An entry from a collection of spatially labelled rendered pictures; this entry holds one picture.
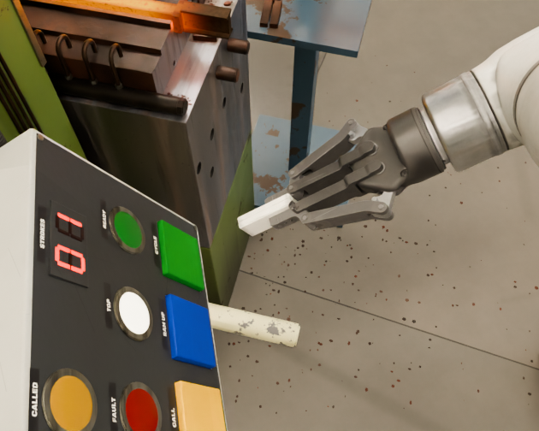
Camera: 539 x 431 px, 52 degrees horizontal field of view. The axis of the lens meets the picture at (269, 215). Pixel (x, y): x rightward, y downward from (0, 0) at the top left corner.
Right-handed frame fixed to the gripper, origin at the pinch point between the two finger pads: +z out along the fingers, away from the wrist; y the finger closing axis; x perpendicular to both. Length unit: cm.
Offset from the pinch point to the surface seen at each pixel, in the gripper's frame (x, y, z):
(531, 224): -142, 43, -32
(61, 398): 19.4, -19.7, 12.8
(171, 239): 2.4, 1.5, 12.4
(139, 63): -0.9, 38.1, 16.8
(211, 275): -61, 30, 46
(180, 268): 1.4, -2.3, 12.4
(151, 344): 7.1, -12.6, 13.2
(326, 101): -115, 111, 15
